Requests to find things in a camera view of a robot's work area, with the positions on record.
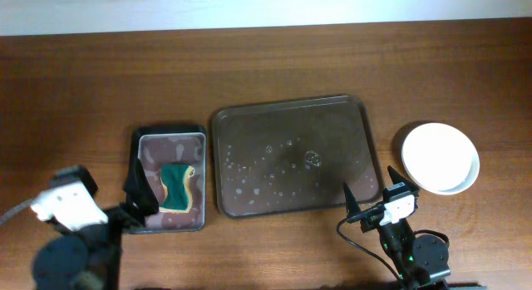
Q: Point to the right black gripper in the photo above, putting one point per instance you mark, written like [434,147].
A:
[371,221]

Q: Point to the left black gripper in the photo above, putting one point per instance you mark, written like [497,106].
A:
[136,215]

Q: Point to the yellow green sponge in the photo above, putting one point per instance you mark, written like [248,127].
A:
[176,182]

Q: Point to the cream white plate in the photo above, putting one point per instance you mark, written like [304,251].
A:
[440,158]

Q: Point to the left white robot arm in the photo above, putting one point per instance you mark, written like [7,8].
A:
[88,253]

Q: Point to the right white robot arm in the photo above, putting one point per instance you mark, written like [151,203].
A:
[419,259]

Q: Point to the small soapy water tray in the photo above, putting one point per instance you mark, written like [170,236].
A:
[159,145]

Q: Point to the large brown serving tray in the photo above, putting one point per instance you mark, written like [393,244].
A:
[291,156]

